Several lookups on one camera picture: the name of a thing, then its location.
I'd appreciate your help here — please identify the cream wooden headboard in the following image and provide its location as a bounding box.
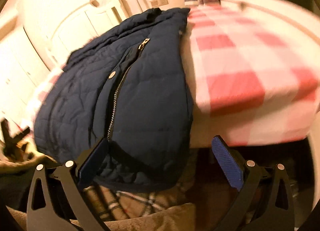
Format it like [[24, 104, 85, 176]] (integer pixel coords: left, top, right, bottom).
[[22, 0, 131, 69]]

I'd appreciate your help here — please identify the white desk lamp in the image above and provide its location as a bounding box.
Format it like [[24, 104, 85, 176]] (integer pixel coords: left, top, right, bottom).
[[135, 0, 143, 13]]

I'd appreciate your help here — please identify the brass wall socket plate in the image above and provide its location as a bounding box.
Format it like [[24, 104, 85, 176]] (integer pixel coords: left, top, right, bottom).
[[150, 0, 168, 8]]

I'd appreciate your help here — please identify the navy blue quilted jacket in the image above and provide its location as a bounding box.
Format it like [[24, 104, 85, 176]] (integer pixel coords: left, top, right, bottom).
[[34, 8, 193, 193]]

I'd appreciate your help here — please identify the red white checkered bed cover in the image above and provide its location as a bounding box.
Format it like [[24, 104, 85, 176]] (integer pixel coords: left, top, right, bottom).
[[22, 5, 319, 147]]

